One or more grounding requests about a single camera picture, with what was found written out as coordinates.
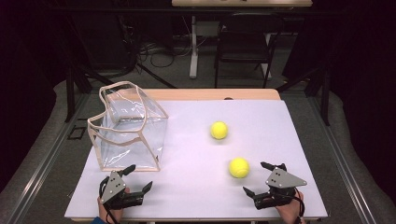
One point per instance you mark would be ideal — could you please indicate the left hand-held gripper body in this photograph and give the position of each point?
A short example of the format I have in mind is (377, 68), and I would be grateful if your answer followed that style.
(115, 186)

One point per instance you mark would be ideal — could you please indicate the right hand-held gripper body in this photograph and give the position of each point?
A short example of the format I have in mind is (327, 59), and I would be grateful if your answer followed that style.
(283, 180)

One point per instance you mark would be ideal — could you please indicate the yellow tennis ball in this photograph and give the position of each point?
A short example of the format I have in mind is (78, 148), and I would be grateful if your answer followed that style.
(219, 130)
(239, 167)

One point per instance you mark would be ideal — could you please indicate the transparent bag with beige trim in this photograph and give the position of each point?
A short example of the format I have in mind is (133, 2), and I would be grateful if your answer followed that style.
(130, 137)

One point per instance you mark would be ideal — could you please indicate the person's left hand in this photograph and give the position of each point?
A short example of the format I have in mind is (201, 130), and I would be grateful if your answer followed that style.
(109, 214)

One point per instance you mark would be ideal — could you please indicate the person's right hand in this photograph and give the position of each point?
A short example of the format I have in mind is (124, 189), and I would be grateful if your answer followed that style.
(289, 211)

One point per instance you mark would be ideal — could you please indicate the wooden table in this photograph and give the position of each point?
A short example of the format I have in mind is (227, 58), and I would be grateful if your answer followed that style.
(218, 94)

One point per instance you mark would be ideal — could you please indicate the black metal stand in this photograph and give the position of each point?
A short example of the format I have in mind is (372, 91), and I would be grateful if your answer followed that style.
(70, 93)
(325, 93)

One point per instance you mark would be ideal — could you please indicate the black chair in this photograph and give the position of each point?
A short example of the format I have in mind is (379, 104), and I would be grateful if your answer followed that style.
(246, 46)

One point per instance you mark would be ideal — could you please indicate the wooden desk with white legs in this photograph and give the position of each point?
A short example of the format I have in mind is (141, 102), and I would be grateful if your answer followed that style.
(193, 56)

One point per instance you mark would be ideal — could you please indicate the metal floor rail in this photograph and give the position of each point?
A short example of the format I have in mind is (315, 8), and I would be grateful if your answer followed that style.
(46, 158)
(342, 161)

